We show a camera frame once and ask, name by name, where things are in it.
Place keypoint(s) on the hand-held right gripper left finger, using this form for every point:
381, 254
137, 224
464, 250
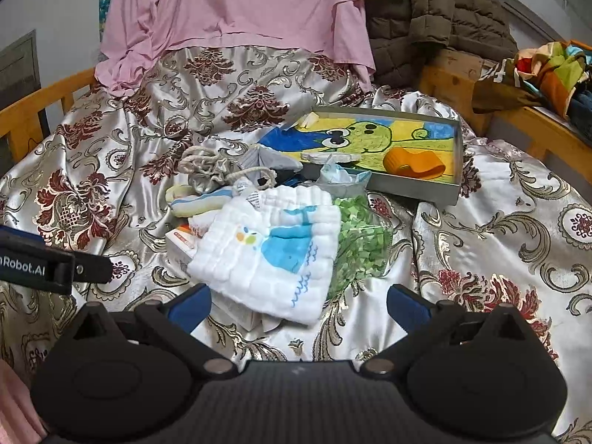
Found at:
189, 307

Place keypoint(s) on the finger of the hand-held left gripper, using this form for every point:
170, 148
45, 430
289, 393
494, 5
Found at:
10, 232
95, 272

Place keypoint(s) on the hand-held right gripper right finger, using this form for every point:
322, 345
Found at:
407, 307

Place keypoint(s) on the white cloth with whale print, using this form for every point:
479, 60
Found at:
259, 259

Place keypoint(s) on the striped sock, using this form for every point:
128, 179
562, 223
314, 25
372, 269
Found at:
199, 203

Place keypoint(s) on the grey cloth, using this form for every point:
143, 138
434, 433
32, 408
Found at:
351, 187

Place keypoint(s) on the grey tray with cartoon print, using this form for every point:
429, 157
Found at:
370, 134

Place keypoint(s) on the orange and white box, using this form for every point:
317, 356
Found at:
178, 243

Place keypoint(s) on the bag of green pieces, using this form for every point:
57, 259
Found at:
360, 240

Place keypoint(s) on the pink ribbed garment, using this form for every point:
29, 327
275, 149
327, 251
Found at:
16, 402

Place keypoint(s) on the light blue packet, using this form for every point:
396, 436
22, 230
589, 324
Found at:
337, 175

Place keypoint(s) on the floral satin blanket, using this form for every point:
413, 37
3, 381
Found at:
138, 125

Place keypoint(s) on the black and blue pouch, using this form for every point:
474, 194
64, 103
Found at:
291, 179

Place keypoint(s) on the grey plastic bag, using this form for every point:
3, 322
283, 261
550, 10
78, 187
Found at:
263, 157

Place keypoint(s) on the white round pad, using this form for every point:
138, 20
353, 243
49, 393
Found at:
319, 157

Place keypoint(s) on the small cream item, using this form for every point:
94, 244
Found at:
305, 120

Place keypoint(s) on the brown quilted jacket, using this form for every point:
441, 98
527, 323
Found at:
439, 9

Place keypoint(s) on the pink cloth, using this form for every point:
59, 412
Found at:
231, 4

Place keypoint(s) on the wooden bed rail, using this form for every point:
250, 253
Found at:
27, 111

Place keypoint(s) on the grey wall panel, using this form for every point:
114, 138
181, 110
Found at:
18, 64

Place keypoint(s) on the wooden side frame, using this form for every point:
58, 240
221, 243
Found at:
455, 74

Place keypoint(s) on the colourful wall poster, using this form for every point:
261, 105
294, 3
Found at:
107, 4

